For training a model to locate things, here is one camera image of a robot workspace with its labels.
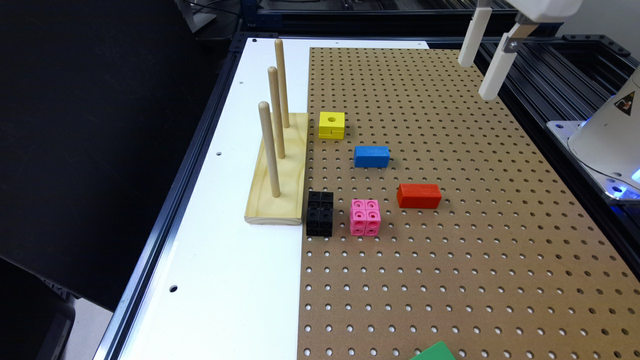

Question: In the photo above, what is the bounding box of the black interlocking cube block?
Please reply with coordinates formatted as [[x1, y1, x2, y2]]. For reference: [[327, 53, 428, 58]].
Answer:
[[306, 191, 333, 237]]

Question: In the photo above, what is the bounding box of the narrow blue block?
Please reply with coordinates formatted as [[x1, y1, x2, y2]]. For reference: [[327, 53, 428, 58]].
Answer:
[[354, 146, 390, 168]]

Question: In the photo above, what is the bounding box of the rear wooden peg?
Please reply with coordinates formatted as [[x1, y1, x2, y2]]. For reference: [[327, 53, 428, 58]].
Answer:
[[274, 38, 290, 128]]

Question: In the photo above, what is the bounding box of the green block corner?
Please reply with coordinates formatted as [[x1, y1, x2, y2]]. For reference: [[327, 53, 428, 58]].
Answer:
[[411, 341, 456, 360]]

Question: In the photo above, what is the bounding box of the wooden peg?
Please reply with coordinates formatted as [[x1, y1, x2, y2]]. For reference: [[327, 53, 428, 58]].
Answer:
[[268, 66, 286, 159], [258, 101, 281, 198], [274, 38, 290, 128]]

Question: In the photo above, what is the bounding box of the brown perforated pegboard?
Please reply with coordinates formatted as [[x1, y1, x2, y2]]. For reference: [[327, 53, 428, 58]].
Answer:
[[297, 47, 639, 359]]

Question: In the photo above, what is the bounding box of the black curtain panel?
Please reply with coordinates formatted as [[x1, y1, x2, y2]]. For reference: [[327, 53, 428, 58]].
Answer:
[[1, 0, 215, 309]]

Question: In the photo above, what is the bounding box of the wooden peg base board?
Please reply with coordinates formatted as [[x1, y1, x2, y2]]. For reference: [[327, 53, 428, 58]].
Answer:
[[244, 113, 309, 225]]

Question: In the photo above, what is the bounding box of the yellow cube with hole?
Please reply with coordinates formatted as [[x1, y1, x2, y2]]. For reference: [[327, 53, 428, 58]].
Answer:
[[318, 112, 345, 140]]

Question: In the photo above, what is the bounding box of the red rectangular block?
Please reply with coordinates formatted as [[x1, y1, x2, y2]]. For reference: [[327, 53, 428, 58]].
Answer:
[[397, 183, 442, 209]]

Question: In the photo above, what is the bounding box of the middle wooden peg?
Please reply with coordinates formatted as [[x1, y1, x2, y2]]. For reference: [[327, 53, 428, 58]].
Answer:
[[268, 66, 286, 159]]

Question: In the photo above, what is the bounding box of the pink interlocking cube block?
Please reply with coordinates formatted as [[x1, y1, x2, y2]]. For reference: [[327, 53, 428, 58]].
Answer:
[[349, 199, 381, 236]]

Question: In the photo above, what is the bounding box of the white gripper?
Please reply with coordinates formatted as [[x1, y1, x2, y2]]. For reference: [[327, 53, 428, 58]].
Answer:
[[458, 0, 583, 101]]

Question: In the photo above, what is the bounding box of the front wooden peg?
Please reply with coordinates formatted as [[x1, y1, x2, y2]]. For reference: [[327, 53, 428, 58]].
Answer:
[[258, 101, 281, 198]]

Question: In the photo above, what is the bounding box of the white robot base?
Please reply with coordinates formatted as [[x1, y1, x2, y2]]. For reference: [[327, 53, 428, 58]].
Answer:
[[547, 71, 639, 202]]

